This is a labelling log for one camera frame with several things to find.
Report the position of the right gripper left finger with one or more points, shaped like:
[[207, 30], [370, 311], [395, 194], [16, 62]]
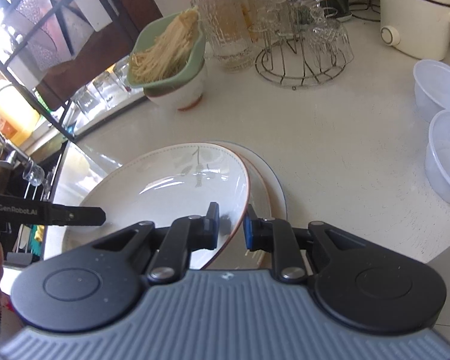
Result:
[[173, 246]]

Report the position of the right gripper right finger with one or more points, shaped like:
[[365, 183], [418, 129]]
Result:
[[276, 237]]

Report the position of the translucent plastic bowl front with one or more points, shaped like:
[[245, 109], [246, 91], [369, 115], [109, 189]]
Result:
[[437, 158]]

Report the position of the translucent plastic bowl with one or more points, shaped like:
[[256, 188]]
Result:
[[432, 87], [437, 158]]

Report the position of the white plate grey leaves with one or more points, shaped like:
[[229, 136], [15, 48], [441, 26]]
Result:
[[259, 199]]

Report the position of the stemmed wine glass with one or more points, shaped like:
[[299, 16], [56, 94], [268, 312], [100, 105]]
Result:
[[33, 173]]

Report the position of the yellow detergent bottle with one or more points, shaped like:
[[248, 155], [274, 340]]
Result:
[[17, 119]]

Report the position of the white bowl red base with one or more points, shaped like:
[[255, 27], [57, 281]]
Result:
[[180, 98]]

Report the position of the green bowl with noodles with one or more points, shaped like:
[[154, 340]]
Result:
[[168, 53]]

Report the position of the black dish rack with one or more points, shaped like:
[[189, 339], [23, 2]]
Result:
[[36, 35]]

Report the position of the upturned glass on rack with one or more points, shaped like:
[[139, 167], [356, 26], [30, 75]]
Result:
[[328, 40]]

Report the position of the glass jar red lid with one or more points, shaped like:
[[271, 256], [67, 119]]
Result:
[[226, 32]]

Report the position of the wooden cutting board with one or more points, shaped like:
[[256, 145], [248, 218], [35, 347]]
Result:
[[101, 51]]

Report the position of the wire glass drying rack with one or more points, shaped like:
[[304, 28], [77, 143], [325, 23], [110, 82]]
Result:
[[285, 58]]

